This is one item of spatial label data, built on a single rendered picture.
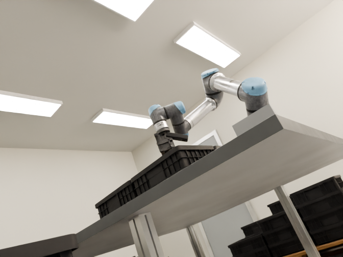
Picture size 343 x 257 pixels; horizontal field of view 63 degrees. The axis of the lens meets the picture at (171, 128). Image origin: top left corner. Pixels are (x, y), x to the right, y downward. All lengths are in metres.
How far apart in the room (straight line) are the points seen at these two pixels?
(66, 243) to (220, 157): 0.41
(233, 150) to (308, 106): 3.78
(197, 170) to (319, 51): 4.00
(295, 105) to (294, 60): 0.68
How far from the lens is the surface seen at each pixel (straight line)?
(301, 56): 4.66
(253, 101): 1.42
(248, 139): 0.69
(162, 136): 1.45
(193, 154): 1.36
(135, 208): 0.93
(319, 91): 4.47
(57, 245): 0.51
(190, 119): 1.60
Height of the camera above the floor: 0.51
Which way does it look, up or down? 23 degrees up
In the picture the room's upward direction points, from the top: 22 degrees counter-clockwise
